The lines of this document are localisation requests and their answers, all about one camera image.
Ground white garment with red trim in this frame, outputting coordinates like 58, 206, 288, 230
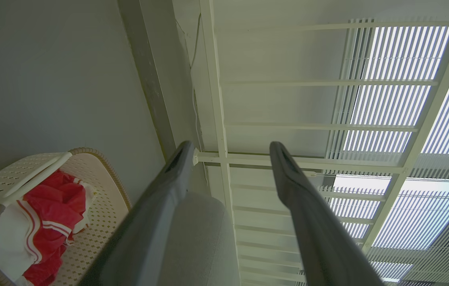
0, 200, 43, 286

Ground red garment with white stripes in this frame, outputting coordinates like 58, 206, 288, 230
17, 170, 91, 286

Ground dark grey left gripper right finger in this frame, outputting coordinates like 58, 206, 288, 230
269, 141, 384, 286

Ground grey fabric sofa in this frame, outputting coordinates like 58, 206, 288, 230
157, 192, 242, 286

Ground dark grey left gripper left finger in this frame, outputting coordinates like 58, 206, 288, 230
79, 141, 196, 286

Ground white window blinds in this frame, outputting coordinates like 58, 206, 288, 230
325, 18, 449, 286

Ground white metal railing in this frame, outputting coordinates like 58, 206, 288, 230
192, 0, 449, 286

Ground thin grey cable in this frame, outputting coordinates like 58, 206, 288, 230
189, 13, 206, 159

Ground cream perforated plastic laundry basket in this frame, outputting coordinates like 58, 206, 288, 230
0, 148, 132, 286

